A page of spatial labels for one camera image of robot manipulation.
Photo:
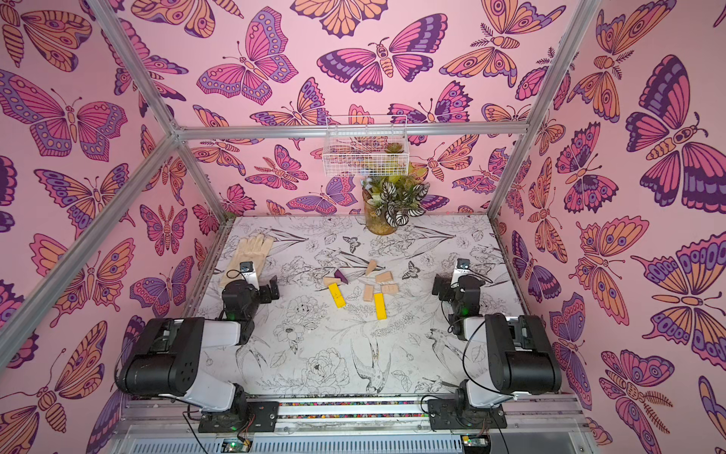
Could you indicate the purple triangular block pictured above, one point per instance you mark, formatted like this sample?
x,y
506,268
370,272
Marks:
x,y
341,276

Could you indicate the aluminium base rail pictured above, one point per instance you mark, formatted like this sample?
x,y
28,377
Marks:
x,y
394,424

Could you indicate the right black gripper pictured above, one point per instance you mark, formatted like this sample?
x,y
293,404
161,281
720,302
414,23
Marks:
x,y
440,287

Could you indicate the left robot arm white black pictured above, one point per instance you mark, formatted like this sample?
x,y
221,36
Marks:
x,y
165,361

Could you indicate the beige work glove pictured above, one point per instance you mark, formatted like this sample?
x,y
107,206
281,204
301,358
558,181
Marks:
x,y
253,248

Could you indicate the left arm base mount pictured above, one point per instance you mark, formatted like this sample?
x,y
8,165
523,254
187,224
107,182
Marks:
x,y
255,417

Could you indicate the natural wood triangle block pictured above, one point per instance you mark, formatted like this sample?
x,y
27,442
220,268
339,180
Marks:
x,y
372,265

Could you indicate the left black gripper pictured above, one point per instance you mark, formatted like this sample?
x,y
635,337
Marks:
x,y
264,291

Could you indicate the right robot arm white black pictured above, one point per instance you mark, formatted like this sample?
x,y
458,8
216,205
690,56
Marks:
x,y
504,357

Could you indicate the potted plant in amber jar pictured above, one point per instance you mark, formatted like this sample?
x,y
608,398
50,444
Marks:
x,y
391,202

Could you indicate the yellow block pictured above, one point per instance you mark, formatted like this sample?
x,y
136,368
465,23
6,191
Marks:
x,y
380,307
337,296

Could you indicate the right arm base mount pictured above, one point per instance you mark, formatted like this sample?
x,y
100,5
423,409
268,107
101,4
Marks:
x,y
451,414

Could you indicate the white wire basket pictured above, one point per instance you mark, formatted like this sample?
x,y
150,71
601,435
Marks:
x,y
366,145

